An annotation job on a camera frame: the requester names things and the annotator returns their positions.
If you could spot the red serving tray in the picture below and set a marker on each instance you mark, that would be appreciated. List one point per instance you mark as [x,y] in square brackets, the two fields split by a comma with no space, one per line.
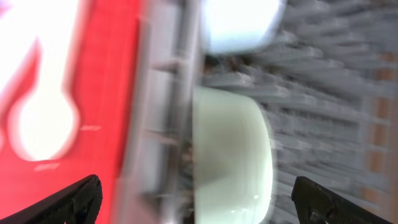
[102,88]

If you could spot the white plastic spoon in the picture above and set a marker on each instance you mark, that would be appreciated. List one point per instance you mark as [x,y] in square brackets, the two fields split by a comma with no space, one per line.
[39,128]

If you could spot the light blue bowl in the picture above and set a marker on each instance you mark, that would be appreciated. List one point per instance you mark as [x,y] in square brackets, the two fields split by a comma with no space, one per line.
[239,26]

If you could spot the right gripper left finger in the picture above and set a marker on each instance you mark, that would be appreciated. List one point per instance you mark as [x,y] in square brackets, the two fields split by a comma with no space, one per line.
[79,203]

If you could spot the grey dishwasher rack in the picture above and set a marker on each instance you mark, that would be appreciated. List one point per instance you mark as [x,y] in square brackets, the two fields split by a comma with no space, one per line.
[326,86]

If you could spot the green bowl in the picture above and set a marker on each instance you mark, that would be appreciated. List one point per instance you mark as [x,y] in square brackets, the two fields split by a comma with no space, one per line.
[233,168]

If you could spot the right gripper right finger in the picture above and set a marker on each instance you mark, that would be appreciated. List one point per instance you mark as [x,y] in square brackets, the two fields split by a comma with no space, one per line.
[316,204]

